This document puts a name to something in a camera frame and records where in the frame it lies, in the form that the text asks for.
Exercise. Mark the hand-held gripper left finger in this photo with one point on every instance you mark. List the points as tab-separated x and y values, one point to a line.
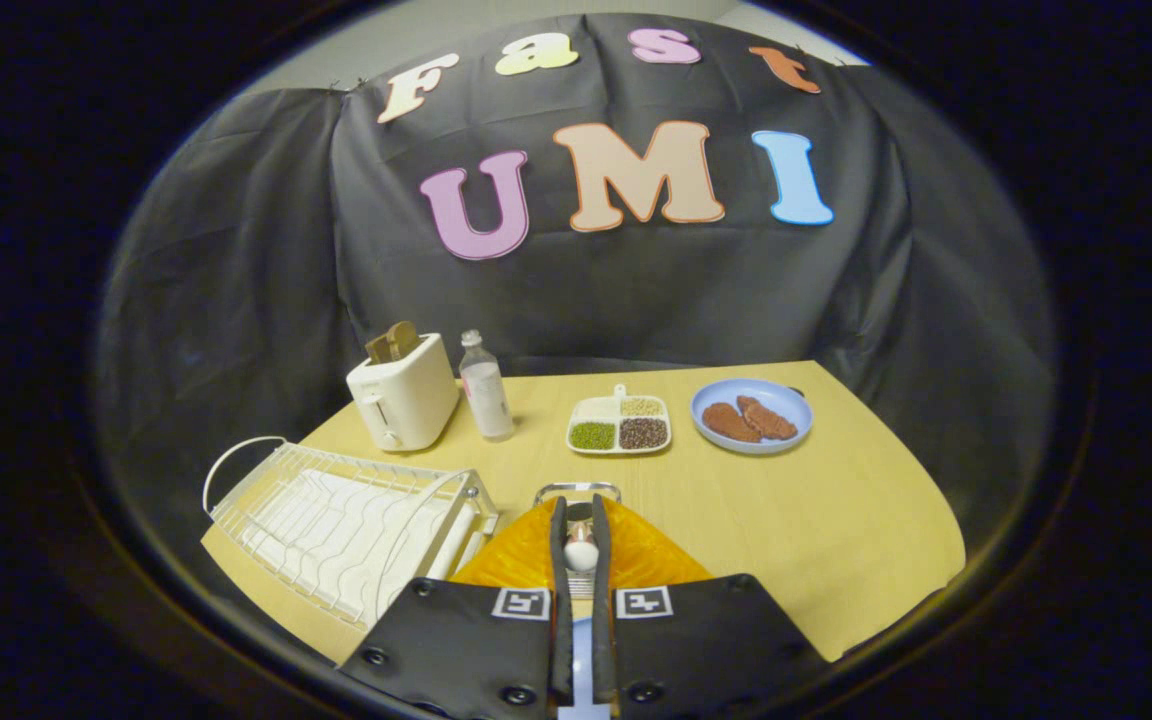
562	600

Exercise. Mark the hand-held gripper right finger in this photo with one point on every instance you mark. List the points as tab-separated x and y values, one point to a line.
602	600

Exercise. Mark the white spoon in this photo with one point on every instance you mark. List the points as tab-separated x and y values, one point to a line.
581	555

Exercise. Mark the blue plate with meat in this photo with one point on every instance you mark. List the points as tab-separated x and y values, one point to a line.
786	405

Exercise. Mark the heap of green beans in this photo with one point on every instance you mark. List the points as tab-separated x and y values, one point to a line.
592	435

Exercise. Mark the heap of dark brown beans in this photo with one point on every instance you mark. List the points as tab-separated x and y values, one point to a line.
643	433

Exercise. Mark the white divided tray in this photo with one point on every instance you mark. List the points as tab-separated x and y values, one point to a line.
596	409

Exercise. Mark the heap of pale beans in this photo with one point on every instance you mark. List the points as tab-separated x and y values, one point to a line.
641	407

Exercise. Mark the clear plastic bottle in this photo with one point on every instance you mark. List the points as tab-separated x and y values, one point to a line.
487	395

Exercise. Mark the brown meat piece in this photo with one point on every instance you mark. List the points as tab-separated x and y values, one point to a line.
729	422
768	420

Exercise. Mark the cream toaster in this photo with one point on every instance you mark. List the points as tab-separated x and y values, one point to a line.
411	400

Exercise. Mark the brown toast slice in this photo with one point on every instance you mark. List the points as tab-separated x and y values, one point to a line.
381	348
404	338

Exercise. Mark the black backdrop cloth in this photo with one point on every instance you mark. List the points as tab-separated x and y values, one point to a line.
636	290

